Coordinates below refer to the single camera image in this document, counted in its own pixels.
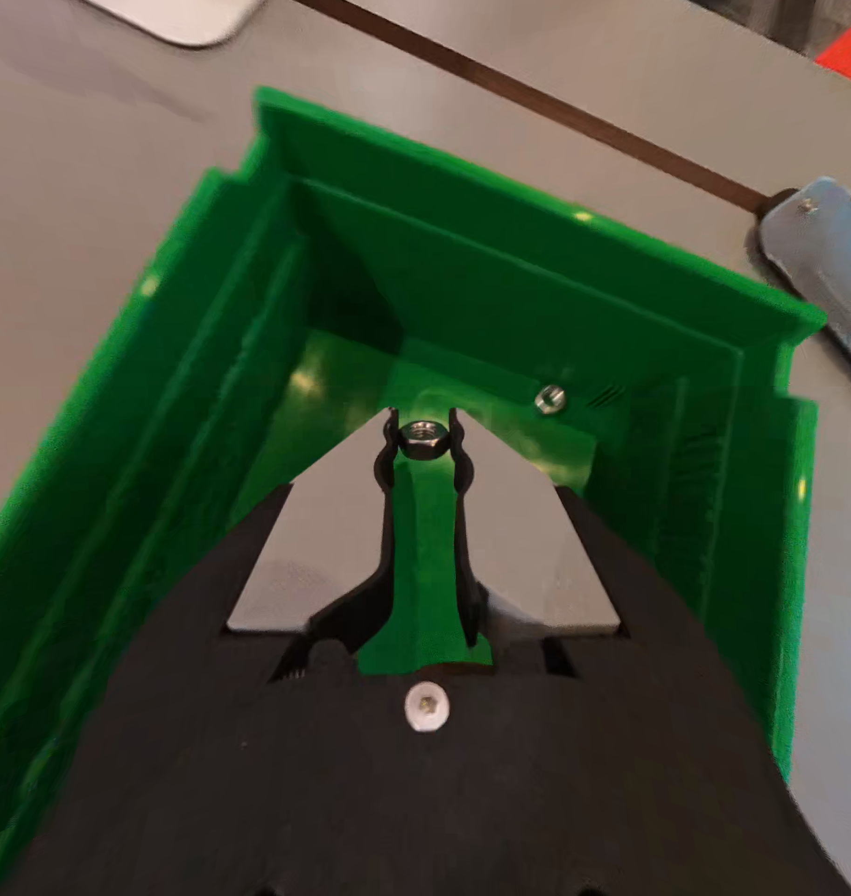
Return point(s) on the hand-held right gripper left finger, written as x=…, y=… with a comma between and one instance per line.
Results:
x=306, y=553

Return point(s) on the medium steel nut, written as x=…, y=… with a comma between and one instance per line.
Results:
x=420, y=441

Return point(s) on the green plastic bin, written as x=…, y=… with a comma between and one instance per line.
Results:
x=467, y=280

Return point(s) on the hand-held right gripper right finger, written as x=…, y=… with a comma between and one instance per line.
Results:
x=530, y=553

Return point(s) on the white stand base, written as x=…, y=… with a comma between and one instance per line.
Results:
x=180, y=17

